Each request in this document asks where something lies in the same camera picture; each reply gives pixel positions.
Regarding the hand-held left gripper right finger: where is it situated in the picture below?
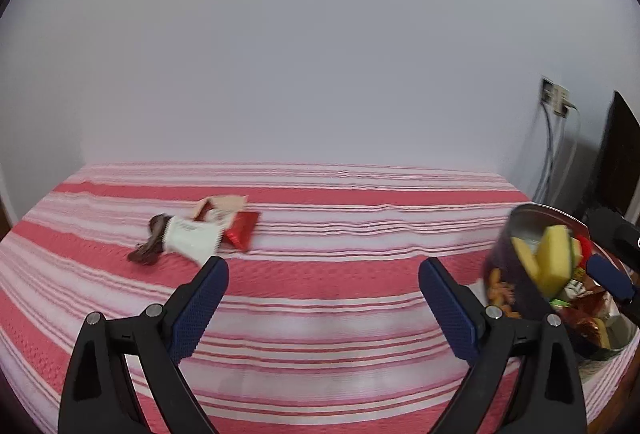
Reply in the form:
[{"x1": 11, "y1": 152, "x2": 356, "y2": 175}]
[{"x1": 419, "y1": 257, "x2": 587, "y2": 434}]

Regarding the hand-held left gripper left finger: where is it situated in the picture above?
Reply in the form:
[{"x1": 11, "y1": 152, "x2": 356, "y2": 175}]
[{"x1": 57, "y1": 255, "x2": 230, "y2": 434}]

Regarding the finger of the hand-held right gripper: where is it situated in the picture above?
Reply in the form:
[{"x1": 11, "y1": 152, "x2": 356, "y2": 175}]
[{"x1": 585, "y1": 254, "x2": 638, "y2": 305}]

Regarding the red knitted ball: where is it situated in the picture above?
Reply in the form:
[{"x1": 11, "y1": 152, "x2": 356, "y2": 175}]
[{"x1": 575, "y1": 235, "x2": 594, "y2": 265}]

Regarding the green white tissue pack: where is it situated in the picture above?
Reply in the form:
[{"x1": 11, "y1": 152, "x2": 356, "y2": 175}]
[{"x1": 550, "y1": 278, "x2": 587, "y2": 304}]

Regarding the green and yellow sponge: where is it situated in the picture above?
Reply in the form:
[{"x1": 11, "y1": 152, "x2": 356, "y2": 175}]
[{"x1": 536, "y1": 224, "x2": 574, "y2": 301}]

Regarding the round dark blue tin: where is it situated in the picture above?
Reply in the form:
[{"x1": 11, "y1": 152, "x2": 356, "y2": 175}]
[{"x1": 482, "y1": 203, "x2": 640, "y2": 362}]

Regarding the white sachet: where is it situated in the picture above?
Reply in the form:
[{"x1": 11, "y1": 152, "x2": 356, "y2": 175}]
[{"x1": 161, "y1": 216, "x2": 224, "y2": 266}]

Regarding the dark brown snack packet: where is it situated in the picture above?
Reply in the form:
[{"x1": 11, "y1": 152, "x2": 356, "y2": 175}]
[{"x1": 127, "y1": 214, "x2": 171, "y2": 265}]

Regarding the large yellow sponge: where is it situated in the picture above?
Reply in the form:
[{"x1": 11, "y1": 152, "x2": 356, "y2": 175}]
[{"x1": 511, "y1": 237, "x2": 542, "y2": 282}]

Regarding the beige snack packet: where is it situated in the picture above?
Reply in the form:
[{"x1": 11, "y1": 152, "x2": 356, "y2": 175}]
[{"x1": 192, "y1": 194, "x2": 250, "y2": 222}]

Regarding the black monitor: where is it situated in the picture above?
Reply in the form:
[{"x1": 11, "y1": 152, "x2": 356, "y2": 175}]
[{"x1": 582, "y1": 90, "x2": 640, "y2": 220}]

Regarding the red white striped tablecloth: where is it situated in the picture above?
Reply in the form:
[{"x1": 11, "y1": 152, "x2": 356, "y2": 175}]
[{"x1": 0, "y1": 161, "x2": 640, "y2": 434}]

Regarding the white cable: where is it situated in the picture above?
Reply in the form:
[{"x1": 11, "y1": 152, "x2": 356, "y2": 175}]
[{"x1": 550, "y1": 107, "x2": 582, "y2": 206}]

